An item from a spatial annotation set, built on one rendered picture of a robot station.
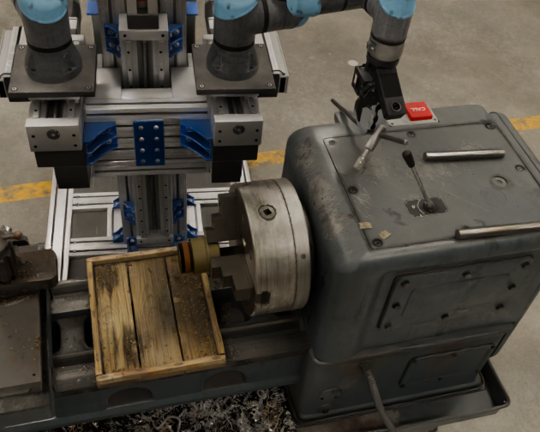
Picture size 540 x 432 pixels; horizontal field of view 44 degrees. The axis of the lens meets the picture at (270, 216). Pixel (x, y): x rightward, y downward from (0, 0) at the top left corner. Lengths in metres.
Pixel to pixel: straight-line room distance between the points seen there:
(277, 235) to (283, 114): 2.28
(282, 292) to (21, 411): 0.61
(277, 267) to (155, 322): 0.39
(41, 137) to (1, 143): 1.68
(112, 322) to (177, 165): 0.62
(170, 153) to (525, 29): 3.33
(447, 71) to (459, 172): 2.68
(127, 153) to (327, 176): 0.76
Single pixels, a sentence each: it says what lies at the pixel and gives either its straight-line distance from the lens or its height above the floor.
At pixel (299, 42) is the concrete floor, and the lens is 4.25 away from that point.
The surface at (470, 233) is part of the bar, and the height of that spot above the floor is 1.27.
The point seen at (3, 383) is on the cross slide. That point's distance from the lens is 1.55.
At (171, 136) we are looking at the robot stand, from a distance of 2.03.
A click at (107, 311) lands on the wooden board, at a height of 0.89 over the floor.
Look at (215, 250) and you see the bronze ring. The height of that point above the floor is 1.11.
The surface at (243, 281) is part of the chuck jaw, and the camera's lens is 1.47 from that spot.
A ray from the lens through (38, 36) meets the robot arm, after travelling 1.85.
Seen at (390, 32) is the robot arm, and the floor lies 1.58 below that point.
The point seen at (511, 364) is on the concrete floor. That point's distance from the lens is 2.92.
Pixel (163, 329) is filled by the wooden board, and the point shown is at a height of 0.89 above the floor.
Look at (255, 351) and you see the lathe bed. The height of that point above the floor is 0.87.
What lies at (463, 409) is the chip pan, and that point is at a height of 0.54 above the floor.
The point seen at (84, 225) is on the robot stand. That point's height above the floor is 0.21.
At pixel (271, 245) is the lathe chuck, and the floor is 1.20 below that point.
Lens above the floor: 2.29
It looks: 47 degrees down
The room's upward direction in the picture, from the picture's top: 8 degrees clockwise
